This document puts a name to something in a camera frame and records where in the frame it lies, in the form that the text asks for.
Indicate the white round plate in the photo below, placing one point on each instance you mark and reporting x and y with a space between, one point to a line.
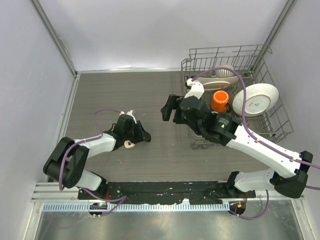
260 98

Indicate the white slotted cable duct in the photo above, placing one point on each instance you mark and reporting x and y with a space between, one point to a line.
92 207

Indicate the white square plate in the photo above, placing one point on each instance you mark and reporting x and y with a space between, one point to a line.
217 83

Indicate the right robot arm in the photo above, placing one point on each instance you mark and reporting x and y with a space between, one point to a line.
285 174

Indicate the orange mug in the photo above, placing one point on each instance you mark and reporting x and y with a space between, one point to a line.
220 100

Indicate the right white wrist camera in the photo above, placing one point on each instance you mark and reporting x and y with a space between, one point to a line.
196 89

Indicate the grey wire dish rack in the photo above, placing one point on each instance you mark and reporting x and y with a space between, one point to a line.
248 61

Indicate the striped ceramic mug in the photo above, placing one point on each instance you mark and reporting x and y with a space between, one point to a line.
223 71

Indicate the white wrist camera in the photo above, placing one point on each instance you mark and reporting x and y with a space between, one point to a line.
196 89
129 113

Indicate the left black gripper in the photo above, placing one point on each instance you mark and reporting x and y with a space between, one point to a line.
142 135

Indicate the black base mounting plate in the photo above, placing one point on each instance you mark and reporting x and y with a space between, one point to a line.
165 192

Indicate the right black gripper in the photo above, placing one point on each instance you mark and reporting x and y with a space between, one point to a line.
172 103

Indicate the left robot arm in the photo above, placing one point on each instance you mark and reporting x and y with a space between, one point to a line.
66 163

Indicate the beige earbud charging case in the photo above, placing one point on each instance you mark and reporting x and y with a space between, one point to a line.
128 144

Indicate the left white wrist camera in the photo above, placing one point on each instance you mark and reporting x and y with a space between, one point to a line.
129 113

